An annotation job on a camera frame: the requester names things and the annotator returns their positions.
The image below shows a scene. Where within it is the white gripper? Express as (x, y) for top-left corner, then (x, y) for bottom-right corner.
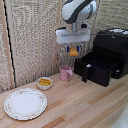
(55, 22), (92, 54)

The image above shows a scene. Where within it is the yellow food block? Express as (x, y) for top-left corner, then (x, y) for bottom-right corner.
(68, 46), (80, 57)

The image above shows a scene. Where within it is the pink mug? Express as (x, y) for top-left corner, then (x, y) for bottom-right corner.
(59, 65), (74, 82)

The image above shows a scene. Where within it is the yellow food in bowl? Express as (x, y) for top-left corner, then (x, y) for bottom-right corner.
(38, 78), (52, 87)

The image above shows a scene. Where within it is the small white bowl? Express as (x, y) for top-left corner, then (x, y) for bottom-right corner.
(36, 76), (54, 91)

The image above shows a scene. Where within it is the white floral rim plate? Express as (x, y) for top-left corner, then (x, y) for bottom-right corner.
(3, 87), (48, 121)

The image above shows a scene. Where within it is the black cable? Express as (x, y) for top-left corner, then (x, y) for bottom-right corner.
(89, 31), (113, 37)

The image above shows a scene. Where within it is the wooden screen post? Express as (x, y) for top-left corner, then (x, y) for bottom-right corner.
(0, 0), (16, 92)

